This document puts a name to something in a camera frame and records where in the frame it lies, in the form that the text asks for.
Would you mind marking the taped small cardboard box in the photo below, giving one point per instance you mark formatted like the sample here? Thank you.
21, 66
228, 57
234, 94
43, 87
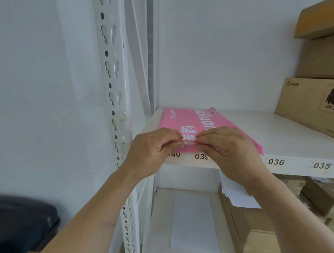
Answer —
317, 194

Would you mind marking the plain brown cardboard box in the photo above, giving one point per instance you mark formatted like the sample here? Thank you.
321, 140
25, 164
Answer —
315, 20

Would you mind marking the white paper sheets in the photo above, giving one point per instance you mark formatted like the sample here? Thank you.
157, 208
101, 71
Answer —
234, 194

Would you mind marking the person's left thumb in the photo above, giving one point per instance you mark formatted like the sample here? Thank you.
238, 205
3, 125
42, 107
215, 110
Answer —
173, 146

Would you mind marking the printed brown cardboard box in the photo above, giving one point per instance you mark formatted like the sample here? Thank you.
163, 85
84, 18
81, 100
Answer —
305, 101

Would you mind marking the person's right forearm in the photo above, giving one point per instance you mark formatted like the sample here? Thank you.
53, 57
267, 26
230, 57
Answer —
292, 216

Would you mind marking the black plastic bin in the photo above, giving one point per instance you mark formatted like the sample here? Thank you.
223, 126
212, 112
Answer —
26, 224

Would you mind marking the flat white envelope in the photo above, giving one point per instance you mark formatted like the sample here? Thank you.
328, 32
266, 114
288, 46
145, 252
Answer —
194, 221

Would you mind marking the large open cardboard box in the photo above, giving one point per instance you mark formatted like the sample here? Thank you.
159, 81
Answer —
250, 226

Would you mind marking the beige lower rack shelf board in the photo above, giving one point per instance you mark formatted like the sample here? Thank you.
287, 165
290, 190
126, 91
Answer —
161, 221

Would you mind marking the white perforated rack upright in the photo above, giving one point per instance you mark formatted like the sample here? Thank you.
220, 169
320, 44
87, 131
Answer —
112, 78

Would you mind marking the person's left forearm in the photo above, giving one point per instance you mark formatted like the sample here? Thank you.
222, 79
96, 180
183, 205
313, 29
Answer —
94, 216

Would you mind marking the person's right thumb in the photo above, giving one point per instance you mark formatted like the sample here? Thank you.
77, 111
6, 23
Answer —
207, 147

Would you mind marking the pink plastic mailer package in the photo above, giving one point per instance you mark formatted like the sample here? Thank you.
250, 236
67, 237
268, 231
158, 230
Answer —
208, 120

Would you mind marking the dark brown cardboard box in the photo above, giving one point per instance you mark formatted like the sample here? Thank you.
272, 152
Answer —
318, 60

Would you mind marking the person's left hand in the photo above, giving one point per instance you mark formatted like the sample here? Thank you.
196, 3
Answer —
146, 151

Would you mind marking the person's right hand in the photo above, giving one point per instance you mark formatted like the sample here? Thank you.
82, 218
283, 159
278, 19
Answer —
234, 153

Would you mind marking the white number label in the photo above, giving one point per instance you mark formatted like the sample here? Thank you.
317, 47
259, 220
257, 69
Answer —
201, 157
276, 161
174, 154
322, 165

